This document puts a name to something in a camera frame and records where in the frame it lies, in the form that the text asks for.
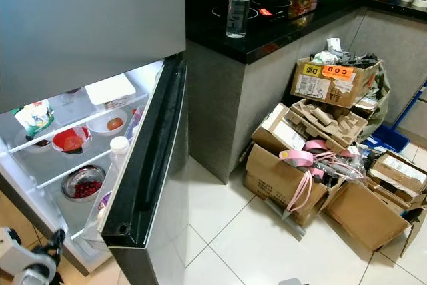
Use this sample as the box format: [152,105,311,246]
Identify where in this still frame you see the large brown cardboard box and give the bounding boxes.
[244,144,341,227]

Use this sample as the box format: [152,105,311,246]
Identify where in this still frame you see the white flat food container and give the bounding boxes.
[83,73,137,109]

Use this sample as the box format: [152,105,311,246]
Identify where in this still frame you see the purple and green jar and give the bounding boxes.
[97,192,113,222]

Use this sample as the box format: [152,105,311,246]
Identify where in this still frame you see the clear water bottle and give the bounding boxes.
[226,0,254,39]

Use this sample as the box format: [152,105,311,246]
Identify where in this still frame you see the blue metal pole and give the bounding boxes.
[392,79,427,132]

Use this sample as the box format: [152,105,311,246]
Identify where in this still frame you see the dark green bag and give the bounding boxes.
[366,65,393,122]

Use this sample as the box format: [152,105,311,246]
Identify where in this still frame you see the grey stainless steel fridge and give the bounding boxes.
[0,0,191,285]

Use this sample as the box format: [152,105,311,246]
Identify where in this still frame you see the cardboard box taped flaps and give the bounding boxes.
[367,150,427,209]

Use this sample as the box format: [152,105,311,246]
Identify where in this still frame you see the white bowl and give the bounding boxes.
[93,111,129,135]

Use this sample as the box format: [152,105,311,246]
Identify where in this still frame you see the black induction cooktop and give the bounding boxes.
[207,0,314,25]

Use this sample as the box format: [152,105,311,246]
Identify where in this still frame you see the bowl with red food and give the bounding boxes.
[52,126,91,154]

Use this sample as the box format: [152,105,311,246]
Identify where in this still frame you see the cardboard box white label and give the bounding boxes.
[252,103,308,154]

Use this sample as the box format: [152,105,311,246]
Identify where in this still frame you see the purple carton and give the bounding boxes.
[127,106,144,139]

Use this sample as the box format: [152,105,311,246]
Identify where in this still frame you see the white capped plastic bottle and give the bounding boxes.
[107,136,131,179]

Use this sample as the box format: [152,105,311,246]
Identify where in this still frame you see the crumpled white packaging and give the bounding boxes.
[312,38,344,65]

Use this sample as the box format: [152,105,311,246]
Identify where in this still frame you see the black edged fridge door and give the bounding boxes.
[100,55,191,285]

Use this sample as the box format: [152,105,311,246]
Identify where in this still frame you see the blue plastic crate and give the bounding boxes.
[370,125,411,154]

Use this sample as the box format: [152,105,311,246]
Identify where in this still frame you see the cardboard box orange labels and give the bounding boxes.
[290,58,382,109]

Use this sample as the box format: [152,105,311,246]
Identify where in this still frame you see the moulded pulp packing tray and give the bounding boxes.
[284,98,370,149]

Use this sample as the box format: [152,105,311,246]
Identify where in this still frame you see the black plastic parts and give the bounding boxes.
[340,50,381,69]

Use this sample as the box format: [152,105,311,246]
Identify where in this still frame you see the glass fridge shelf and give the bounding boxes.
[10,78,151,156]
[20,115,131,189]

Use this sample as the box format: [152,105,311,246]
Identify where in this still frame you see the plain brown cardboard box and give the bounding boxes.
[324,180,413,252]

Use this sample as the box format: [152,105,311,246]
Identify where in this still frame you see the steel bowl of berries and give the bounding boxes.
[60,165,106,202]

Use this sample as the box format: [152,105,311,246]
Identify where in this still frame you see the green and white pouch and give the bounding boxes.
[15,100,55,139]

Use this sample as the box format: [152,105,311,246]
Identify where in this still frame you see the pink strapped bag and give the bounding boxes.
[278,139,341,214]

